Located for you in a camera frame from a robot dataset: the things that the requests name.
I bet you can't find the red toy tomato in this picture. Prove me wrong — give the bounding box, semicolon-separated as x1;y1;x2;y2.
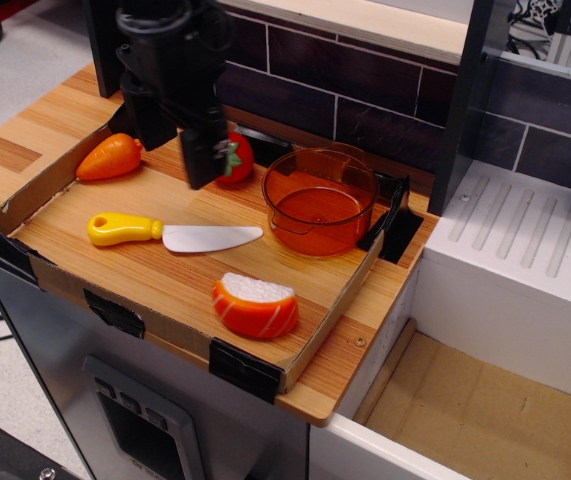
217;131;255;184

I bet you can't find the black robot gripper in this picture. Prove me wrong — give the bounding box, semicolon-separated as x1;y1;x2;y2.
115;1;229;190

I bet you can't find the white toy sink unit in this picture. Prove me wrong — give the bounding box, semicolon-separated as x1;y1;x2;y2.
309;163;571;479

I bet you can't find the orange toy carrot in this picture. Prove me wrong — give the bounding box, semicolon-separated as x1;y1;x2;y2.
76;133;143;181

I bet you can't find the orange transparent plastic pot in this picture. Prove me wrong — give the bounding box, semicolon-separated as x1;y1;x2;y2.
262;143;380;256

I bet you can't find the yellow handled white toy knife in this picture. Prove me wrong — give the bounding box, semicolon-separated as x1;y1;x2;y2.
87;212;263;254

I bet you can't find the grey toy oven front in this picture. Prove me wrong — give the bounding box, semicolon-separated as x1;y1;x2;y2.
83;356;206;479

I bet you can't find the toy salmon sushi piece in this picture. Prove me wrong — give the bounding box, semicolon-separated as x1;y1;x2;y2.
212;272;299;339

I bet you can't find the dark grey shelf post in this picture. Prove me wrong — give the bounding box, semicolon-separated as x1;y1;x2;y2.
428;1;514;215

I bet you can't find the cardboard fence with black tape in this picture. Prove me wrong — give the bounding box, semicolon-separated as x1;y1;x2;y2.
0;86;425;405

